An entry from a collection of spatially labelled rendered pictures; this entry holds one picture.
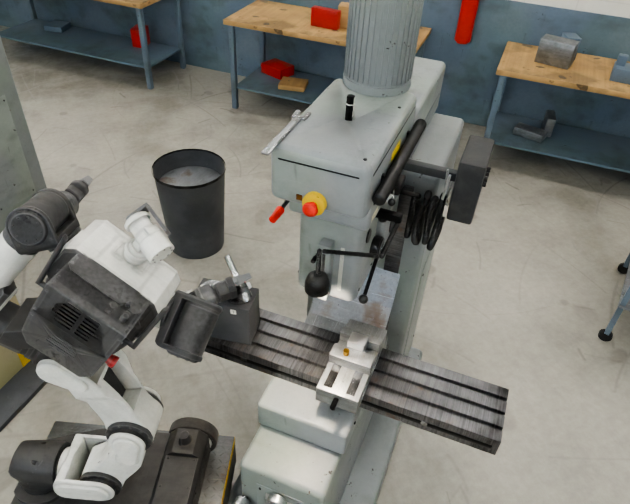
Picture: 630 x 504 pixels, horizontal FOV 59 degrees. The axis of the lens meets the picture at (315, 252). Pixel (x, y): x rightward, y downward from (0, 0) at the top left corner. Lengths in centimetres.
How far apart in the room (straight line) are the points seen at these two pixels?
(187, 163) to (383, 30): 262
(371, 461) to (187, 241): 195
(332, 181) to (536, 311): 275
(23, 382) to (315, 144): 247
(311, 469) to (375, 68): 133
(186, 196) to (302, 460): 203
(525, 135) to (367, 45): 393
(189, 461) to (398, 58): 159
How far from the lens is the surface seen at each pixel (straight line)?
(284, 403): 207
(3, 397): 343
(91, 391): 171
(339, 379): 195
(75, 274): 132
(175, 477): 226
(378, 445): 278
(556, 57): 522
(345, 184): 134
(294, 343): 215
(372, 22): 158
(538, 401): 343
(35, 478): 225
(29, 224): 137
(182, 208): 368
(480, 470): 307
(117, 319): 130
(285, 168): 138
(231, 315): 204
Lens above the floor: 255
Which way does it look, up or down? 40 degrees down
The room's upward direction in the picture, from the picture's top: 3 degrees clockwise
